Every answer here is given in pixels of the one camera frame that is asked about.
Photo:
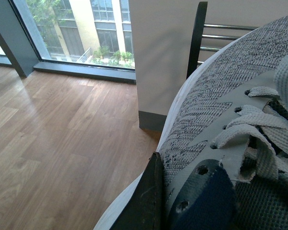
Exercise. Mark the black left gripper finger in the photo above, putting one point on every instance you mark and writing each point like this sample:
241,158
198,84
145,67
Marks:
144,209

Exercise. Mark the grey knit sneaker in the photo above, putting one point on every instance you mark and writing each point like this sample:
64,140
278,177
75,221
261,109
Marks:
224,147

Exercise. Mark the black metal shoe rack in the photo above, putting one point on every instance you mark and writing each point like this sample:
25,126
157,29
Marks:
198,34

